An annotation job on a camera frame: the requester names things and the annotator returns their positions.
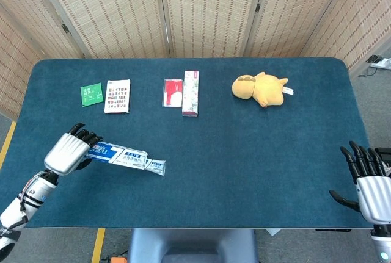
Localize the blue white long package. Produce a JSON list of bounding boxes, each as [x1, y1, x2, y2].
[[84, 141, 167, 177]]

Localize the yellow plush toy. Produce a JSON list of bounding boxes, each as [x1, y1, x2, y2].
[[231, 71, 295, 109]]

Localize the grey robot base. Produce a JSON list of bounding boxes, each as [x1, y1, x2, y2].
[[127, 228, 260, 263]]

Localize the right silver and black robot hand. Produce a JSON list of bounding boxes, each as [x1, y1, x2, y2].
[[329, 140, 391, 225]]

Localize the green sachet packet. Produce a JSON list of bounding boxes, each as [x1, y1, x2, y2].
[[80, 82, 104, 107]]

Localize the white power strip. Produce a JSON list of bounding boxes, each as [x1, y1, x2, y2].
[[357, 54, 391, 78]]

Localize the blue table cloth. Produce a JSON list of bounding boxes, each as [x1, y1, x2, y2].
[[0, 57, 374, 229]]

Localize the woven folding screen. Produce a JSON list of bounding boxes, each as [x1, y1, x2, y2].
[[0, 0, 391, 122]]

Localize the white patterned card packet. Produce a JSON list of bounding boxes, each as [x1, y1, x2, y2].
[[103, 79, 131, 114]]

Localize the left silver and black robot hand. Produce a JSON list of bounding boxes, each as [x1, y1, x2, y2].
[[43, 122, 103, 176]]

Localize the red clear plastic case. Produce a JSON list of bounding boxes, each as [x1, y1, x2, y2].
[[161, 79, 185, 108]]

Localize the floral pink and white box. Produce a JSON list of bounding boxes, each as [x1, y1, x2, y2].
[[181, 70, 200, 117]]

